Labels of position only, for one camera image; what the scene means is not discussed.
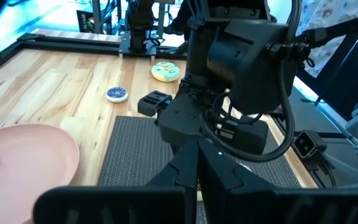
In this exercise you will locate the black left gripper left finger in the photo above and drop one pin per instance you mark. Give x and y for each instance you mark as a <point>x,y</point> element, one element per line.
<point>120,205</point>

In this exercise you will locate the teal icing donut black lines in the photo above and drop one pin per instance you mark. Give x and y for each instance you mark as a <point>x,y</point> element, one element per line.
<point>165,72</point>

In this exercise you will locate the pink plate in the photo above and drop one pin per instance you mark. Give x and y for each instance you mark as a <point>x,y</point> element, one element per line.
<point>33,161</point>

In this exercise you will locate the black table-level camera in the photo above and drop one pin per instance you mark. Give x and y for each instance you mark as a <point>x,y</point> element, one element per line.
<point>304,146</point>

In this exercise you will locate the white patterned cloth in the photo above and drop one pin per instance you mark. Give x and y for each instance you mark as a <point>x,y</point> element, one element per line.
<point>325,18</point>

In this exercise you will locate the black table frame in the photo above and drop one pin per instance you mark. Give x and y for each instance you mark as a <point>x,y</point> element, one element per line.
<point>73,45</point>

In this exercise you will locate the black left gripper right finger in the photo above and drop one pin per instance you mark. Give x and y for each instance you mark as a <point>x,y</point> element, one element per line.
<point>259,205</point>

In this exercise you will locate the grey woven placemat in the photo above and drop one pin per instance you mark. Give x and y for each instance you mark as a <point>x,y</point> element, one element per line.
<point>135,149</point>

